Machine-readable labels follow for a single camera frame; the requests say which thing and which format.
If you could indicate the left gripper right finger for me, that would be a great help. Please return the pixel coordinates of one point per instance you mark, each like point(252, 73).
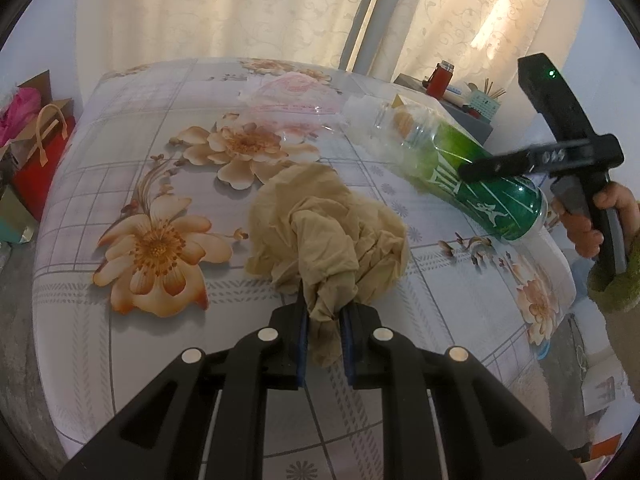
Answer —
point(445, 416)

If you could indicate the tan paper napkin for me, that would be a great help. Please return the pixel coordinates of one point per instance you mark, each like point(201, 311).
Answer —
point(312, 235)

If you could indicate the cream lace curtain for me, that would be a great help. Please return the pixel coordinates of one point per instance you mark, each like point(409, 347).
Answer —
point(379, 38)

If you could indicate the clear red-printed plastic bag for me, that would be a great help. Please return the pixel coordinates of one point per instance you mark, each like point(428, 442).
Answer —
point(292, 100)

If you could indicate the red thermos flask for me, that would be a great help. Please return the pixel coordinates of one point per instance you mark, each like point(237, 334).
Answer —
point(438, 83)

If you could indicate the green plastic bottle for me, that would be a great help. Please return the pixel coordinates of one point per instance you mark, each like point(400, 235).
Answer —
point(430, 151)

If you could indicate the teal gift bag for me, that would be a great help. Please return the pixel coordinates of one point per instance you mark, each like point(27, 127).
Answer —
point(17, 225)

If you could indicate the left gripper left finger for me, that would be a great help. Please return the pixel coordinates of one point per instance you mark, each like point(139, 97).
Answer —
point(202, 410)

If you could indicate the grey cabinet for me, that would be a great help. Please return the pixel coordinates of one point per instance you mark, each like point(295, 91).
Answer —
point(473, 123)

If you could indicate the red paper gift bag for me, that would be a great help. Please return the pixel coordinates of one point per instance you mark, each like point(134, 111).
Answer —
point(33, 180)

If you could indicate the pink fluffy item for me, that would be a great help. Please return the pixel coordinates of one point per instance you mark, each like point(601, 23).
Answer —
point(24, 106)

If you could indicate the brown cardboard box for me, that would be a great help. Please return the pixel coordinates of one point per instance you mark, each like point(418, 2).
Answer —
point(31, 120)

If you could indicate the floral tablecloth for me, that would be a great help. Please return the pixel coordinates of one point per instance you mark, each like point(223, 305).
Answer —
point(501, 301)

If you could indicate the green fleece sleeve forearm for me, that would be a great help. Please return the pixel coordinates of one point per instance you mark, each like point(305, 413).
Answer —
point(618, 300)

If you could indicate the yellow cardboard box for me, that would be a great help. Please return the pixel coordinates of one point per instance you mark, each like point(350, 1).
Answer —
point(400, 102)

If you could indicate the teal utensil holder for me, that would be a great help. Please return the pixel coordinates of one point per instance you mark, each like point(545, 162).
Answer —
point(483, 104)

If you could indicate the right hand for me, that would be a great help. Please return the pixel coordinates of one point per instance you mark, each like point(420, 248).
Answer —
point(586, 238)

